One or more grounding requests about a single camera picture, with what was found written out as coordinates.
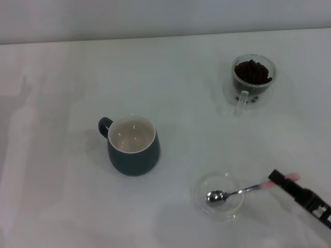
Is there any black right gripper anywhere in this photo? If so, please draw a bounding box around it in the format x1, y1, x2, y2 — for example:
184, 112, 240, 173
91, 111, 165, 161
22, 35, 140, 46
268, 169, 331, 230

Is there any pink-handled metal spoon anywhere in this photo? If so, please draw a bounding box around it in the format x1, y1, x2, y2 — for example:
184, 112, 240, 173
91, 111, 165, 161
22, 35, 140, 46
205, 173, 301, 208

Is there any dark blue ceramic mug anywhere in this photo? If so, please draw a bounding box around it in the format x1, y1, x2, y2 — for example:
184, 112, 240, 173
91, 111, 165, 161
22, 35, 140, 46
98, 113, 161, 177

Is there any coffee bean pile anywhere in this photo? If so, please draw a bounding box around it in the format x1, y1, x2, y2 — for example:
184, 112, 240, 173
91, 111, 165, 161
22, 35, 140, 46
233, 59, 274, 96

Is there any clear round glass dish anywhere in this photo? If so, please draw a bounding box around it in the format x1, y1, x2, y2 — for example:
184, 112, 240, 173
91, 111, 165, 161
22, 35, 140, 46
192, 172, 245, 222

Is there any clear double-wall glass cup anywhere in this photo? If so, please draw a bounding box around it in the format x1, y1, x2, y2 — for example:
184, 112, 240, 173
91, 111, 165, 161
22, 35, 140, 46
231, 53, 277, 117

